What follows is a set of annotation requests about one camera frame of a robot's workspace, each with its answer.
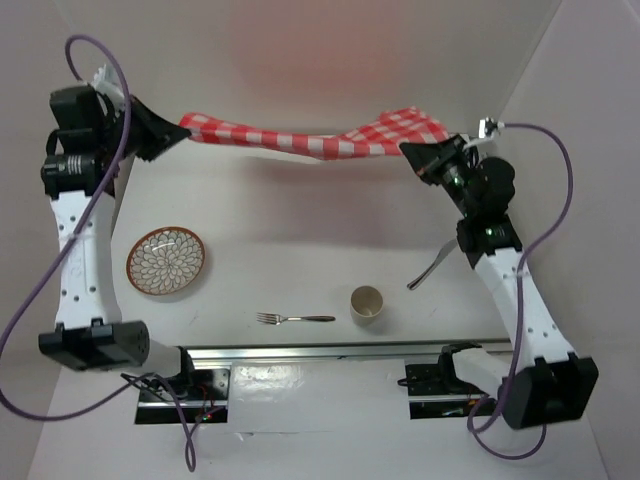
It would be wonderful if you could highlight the beige paper cup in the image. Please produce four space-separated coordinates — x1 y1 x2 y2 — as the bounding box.
350 285 384 327

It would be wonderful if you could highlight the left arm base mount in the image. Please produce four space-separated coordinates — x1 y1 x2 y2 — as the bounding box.
134 362 231 425

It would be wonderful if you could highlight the aluminium rail front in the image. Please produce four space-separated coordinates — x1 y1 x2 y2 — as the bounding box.
179 339 511 362

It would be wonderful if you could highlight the silver fork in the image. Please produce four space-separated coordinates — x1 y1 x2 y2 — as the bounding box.
256 312 336 325

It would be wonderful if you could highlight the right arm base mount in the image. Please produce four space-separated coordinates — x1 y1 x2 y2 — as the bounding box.
397 342 485 420

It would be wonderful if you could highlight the red white checkered cloth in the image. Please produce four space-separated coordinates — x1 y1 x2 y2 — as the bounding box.
179 107 450 161

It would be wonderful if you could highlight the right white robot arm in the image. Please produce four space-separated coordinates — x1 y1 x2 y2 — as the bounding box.
399 119 599 430

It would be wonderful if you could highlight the floral patterned plate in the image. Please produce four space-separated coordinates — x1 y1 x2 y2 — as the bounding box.
126 226 206 296

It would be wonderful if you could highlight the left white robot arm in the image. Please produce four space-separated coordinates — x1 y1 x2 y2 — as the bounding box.
38 65 198 399

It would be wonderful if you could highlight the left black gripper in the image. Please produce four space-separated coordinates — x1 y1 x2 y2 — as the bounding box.
97 94 188 161

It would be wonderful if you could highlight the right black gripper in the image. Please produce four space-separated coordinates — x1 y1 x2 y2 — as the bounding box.
402 133 479 216

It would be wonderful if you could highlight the silver knife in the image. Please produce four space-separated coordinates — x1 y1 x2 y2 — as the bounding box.
406 239 458 291

